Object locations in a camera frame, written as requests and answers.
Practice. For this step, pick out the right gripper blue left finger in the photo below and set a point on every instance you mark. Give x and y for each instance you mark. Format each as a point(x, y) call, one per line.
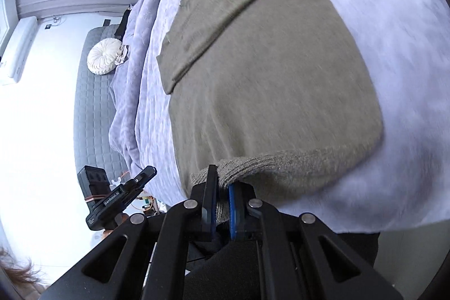
point(145, 257)

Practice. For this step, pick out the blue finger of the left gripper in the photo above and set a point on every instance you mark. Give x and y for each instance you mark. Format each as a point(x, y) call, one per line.
point(140, 181)

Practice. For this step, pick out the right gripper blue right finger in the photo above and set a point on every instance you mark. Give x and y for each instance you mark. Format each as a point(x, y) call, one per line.
point(299, 257)

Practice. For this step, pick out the olive brown knit sweater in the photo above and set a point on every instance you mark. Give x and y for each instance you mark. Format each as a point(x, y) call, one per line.
point(272, 92)

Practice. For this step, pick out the person's hand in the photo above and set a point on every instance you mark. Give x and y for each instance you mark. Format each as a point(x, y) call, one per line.
point(115, 225)

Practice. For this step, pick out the grey quilted mattress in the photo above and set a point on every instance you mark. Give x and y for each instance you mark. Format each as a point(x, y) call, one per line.
point(94, 112)

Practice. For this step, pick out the round cream pleated cushion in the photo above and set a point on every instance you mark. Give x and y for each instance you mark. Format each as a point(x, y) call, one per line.
point(105, 56)

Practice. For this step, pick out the lavender textured bed blanket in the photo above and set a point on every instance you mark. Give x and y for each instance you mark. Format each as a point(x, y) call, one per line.
point(405, 183)

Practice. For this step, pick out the black camera module box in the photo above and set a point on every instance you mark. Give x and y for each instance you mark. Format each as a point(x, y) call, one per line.
point(94, 184)

